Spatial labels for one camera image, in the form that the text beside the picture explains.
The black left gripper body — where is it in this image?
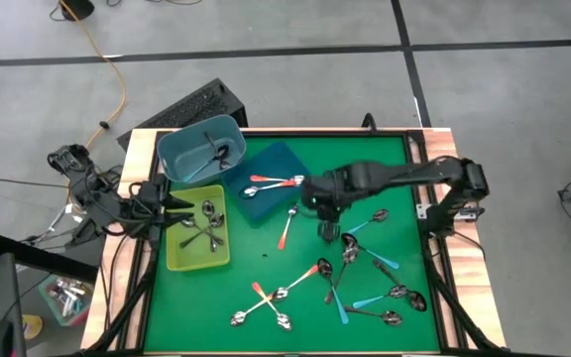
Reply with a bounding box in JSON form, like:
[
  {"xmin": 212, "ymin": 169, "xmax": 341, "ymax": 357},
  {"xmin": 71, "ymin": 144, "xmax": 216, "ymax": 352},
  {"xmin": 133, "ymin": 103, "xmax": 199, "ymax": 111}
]
[{"xmin": 138, "ymin": 174, "xmax": 169, "ymax": 239}]

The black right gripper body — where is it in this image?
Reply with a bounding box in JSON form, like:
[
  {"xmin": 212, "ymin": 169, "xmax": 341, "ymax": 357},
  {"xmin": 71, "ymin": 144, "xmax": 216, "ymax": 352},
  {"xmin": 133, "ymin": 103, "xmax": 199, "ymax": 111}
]
[{"xmin": 312, "ymin": 194, "xmax": 344, "ymax": 225}]

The black-handled metal spoon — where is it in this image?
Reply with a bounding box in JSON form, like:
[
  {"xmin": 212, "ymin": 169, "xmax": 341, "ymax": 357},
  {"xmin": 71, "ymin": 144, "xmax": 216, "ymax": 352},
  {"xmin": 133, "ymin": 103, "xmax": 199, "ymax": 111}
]
[
  {"xmin": 372, "ymin": 258, "xmax": 429, "ymax": 312},
  {"xmin": 181, "ymin": 217, "xmax": 226, "ymax": 247},
  {"xmin": 178, "ymin": 212, "xmax": 226, "ymax": 250},
  {"xmin": 343, "ymin": 304, "xmax": 404, "ymax": 327},
  {"xmin": 323, "ymin": 246, "xmax": 360, "ymax": 305},
  {"xmin": 200, "ymin": 199, "xmax": 219, "ymax": 253}
]

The blue-handled metal spoon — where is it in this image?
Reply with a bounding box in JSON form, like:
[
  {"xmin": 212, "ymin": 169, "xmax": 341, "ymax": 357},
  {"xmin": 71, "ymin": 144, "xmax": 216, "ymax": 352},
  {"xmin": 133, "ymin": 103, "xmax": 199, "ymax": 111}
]
[
  {"xmin": 203, "ymin": 131, "xmax": 231, "ymax": 170},
  {"xmin": 347, "ymin": 207, "xmax": 390, "ymax": 237},
  {"xmin": 352, "ymin": 284, "xmax": 409, "ymax": 311},
  {"xmin": 316, "ymin": 256, "xmax": 351, "ymax": 326},
  {"xmin": 339, "ymin": 232, "xmax": 400, "ymax": 271},
  {"xmin": 183, "ymin": 145, "xmax": 231, "ymax": 183}
]

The orange-handled metal spoon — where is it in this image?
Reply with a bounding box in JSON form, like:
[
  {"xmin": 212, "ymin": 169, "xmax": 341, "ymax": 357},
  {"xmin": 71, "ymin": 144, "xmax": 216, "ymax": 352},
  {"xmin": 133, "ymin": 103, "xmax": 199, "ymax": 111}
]
[
  {"xmin": 251, "ymin": 281, "xmax": 293, "ymax": 332},
  {"xmin": 229, "ymin": 293, "xmax": 277, "ymax": 328},
  {"xmin": 276, "ymin": 203, "xmax": 300, "ymax": 252},
  {"xmin": 249, "ymin": 173, "xmax": 306, "ymax": 184},
  {"xmin": 271, "ymin": 264, "xmax": 320, "ymax": 302},
  {"xmin": 243, "ymin": 178, "xmax": 298, "ymax": 198}
]

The translucent yellow-green plastic bin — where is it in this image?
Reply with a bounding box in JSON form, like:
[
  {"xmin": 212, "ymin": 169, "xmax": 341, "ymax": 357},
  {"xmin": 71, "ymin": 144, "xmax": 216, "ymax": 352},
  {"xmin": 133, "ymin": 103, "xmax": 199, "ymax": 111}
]
[{"xmin": 165, "ymin": 183, "xmax": 232, "ymax": 273}]

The grey-blue plastic bin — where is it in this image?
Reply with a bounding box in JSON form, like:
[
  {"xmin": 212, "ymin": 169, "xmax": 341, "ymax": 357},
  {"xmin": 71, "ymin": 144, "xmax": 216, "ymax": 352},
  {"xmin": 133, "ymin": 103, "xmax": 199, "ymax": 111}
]
[{"xmin": 156, "ymin": 113, "xmax": 248, "ymax": 191}]

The blue shallow plastic bin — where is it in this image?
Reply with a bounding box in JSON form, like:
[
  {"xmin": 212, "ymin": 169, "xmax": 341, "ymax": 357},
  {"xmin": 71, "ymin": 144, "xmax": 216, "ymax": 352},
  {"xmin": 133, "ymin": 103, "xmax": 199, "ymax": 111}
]
[{"xmin": 221, "ymin": 142, "xmax": 311, "ymax": 223}]

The wooden table side board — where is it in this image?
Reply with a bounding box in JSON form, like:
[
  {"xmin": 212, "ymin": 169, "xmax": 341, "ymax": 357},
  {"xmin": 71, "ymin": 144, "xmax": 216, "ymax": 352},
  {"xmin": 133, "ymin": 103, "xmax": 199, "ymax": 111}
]
[
  {"xmin": 80, "ymin": 128, "xmax": 168, "ymax": 351},
  {"xmin": 421, "ymin": 127, "xmax": 508, "ymax": 348}
]

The green table mat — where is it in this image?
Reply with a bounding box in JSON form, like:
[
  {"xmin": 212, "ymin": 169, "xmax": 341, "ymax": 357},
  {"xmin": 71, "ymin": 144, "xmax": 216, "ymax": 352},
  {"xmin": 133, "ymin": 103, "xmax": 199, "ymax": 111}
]
[{"xmin": 144, "ymin": 136, "xmax": 440, "ymax": 353}]

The black floor beam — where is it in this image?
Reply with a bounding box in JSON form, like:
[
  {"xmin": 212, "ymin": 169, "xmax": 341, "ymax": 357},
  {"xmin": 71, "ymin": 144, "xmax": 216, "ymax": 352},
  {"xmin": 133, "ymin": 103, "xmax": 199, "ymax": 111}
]
[{"xmin": 0, "ymin": 231, "xmax": 101, "ymax": 285}]

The teal basket with items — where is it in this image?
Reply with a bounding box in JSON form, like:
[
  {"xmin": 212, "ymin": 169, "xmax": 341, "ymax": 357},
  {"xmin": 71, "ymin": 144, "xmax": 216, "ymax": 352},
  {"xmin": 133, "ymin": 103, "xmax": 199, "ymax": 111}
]
[{"xmin": 37, "ymin": 274, "xmax": 94, "ymax": 327}]

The yellow tape roll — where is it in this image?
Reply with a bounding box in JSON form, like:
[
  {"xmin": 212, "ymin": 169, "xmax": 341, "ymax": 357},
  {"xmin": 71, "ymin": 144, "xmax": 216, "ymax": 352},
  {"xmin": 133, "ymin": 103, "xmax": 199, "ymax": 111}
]
[{"xmin": 21, "ymin": 313, "xmax": 45, "ymax": 342}]

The black round floor base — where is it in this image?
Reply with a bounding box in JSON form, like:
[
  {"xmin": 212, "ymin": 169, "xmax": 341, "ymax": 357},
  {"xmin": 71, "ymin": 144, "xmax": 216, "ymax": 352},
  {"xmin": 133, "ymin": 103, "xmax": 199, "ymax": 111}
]
[{"xmin": 58, "ymin": 0, "xmax": 96, "ymax": 22}]

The orange floor cable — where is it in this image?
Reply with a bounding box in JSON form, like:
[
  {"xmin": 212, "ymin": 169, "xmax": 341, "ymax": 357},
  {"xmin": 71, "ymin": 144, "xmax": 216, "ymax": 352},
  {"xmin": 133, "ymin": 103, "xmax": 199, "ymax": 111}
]
[{"xmin": 58, "ymin": 0, "xmax": 127, "ymax": 163}]

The black cable loop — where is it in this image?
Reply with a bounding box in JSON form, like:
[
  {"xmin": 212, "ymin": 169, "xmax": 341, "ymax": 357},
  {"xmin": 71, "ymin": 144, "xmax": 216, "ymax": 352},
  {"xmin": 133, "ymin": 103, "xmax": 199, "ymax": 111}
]
[{"xmin": 361, "ymin": 112, "xmax": 381, "ymax": 136}]

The grey box with cable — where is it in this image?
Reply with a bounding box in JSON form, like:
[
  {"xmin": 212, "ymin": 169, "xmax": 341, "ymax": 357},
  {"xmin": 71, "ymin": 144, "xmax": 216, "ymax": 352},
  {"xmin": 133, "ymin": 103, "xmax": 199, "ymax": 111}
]
[{"xmin": 415, "ymin": 201, "xmax": 486, "ymax": 223}]

